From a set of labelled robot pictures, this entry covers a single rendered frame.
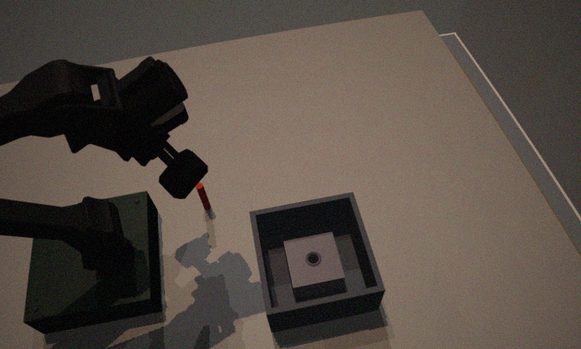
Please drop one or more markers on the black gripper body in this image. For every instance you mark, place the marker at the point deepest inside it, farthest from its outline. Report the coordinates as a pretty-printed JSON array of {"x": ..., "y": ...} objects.
[{"x": 184, "y": 171}]

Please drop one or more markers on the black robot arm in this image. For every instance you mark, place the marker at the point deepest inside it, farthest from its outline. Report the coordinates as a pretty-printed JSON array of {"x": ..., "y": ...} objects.
[{"x": 56, "y": 99}]

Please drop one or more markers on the dark red peg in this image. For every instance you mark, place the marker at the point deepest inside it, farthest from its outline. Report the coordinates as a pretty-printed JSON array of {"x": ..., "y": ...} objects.
[{"x": 203, "y": 196}]

